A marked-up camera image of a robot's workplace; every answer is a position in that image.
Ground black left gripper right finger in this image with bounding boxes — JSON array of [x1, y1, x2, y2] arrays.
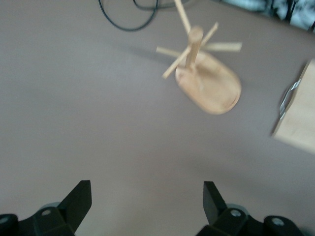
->
[[197, 181, 305, 236]]

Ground wooden mug tree stand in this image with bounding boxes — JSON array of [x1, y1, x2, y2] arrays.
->
[[156, 0, 243, 116]]

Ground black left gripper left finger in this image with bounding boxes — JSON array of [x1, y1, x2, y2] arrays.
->
[[0, 180, 93, 236]]

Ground wooden cutting board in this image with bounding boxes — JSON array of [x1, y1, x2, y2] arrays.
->
[[271, 58, 315, 156]]

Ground long looped black cable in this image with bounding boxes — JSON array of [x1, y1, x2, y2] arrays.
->
[[98, 0, 161, 32]]

